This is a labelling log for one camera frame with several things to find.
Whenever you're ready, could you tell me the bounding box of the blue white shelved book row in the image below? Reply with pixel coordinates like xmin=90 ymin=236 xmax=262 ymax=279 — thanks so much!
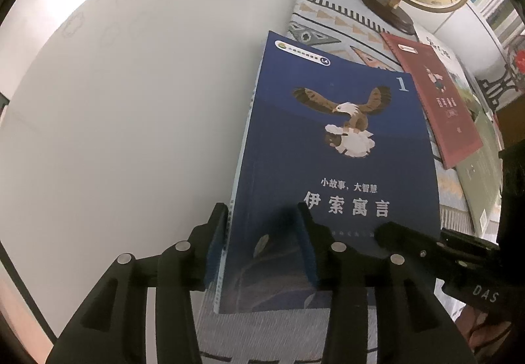
xmin=468 ymin=0 xmax=519 ymax=41

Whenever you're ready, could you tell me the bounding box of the red cover book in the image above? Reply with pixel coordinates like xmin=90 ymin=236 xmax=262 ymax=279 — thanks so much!
xmin=381 ymin=32 xmax=484 ymax=170

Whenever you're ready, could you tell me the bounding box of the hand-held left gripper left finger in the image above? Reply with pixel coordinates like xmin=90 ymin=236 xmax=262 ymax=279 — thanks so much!
xmin=47 ymin=202 xmax=230 ymax=364

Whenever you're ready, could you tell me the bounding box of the blue eagle cover book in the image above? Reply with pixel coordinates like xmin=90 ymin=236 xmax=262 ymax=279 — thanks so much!
xmin=215 ymin=30 xmax=441 ymax=315

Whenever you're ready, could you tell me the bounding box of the black ornate metal bookend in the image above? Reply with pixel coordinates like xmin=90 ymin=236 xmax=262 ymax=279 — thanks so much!
xmin=478 ymin=36 xmax=525 ymax=111

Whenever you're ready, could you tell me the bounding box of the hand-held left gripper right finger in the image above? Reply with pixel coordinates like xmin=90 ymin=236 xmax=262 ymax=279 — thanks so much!
xmin=297 ymin=202 xmax=478 ymax=364

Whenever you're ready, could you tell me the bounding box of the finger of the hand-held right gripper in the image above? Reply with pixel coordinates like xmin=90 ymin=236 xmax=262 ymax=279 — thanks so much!
xmin=375 ymin=220 xmax=466 ymax=289

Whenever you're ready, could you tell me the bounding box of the green book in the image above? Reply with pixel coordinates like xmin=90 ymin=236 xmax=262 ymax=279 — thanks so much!
xmin=455 ymin=110 xmax=504 ymax=234

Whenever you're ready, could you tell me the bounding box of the white bookshelf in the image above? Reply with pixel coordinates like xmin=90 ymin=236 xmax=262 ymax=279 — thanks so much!
xmin=414 ymin=0 xmax=525 ymax=78

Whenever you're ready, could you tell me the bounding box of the white picture book black title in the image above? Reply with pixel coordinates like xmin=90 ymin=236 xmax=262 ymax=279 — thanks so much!
xmin=414 ymin=26 xmax=499 ymax=119

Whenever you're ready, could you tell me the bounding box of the patterned woven table runner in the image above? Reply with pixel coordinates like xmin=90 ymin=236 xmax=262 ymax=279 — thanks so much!
xmin=196 ymin=0 xmax=472 ymax=364

